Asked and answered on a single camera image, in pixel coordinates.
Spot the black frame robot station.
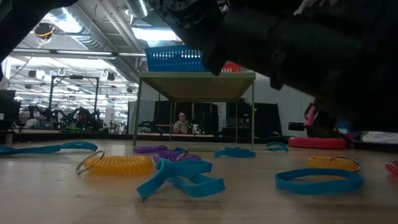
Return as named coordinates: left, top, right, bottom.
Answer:
left=48, top=74, right=101, bottom=132

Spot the blue plastic basket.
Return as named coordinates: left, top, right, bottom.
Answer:
left=144, top=45, right=208, bottom=73

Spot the person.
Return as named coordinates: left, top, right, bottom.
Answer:
left=172, top=111, right=190, bottom=134

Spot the purple coil keychain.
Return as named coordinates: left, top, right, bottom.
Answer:
left=153, top=149, right=202, bottom=165
left=132, top=144, right=170, bottom=154

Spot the red plastic basket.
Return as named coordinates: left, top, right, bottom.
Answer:
left=221, top=61, right=243, bottom=73

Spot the yellow coil keychain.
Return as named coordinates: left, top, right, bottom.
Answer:
left=75, top=150, right=154, bottom=177
left=307, top=155, right=361, bottom=173

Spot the red desk lamp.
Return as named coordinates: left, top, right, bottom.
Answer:
left=287, top=102, right=355, bottom=151

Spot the black aluminium frame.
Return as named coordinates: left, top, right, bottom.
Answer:
left=0, top=132, right=290, bottom=142

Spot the red coil keychain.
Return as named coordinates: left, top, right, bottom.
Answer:
left=384, top=161, right=398, bottom=175

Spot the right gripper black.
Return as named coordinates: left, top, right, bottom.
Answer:
left=149, top=0, right=299, bottom=91

